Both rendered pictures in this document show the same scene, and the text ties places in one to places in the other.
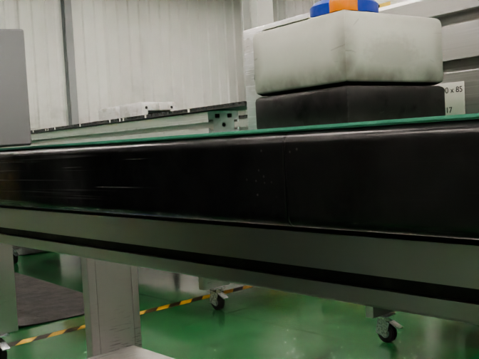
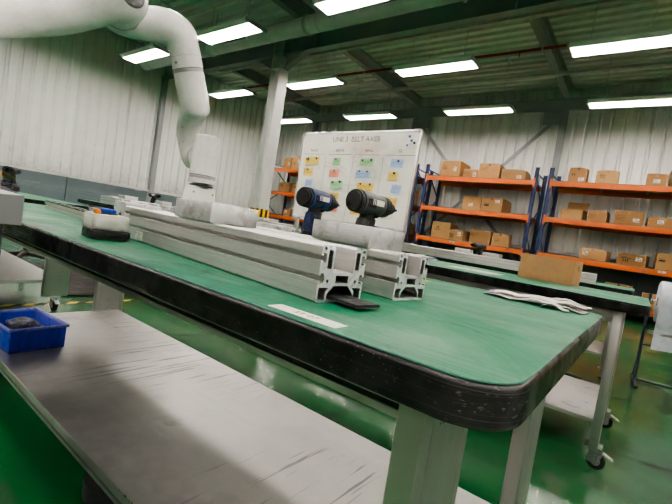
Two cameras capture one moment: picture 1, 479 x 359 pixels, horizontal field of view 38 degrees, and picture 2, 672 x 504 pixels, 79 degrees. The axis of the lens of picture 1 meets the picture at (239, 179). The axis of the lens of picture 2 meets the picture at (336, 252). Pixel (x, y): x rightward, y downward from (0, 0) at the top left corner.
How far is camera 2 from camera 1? 0.81 m
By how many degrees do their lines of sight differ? 11
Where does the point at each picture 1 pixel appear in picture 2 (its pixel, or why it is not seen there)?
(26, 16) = (133, 117)
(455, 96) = (140, 235)
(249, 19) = (262, 153)
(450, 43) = (142, 222)
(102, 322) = (103, 295)
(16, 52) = (20, 201)
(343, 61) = (92, 224)
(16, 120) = (17, 218)
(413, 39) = (117, 222)
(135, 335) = (119, 305)
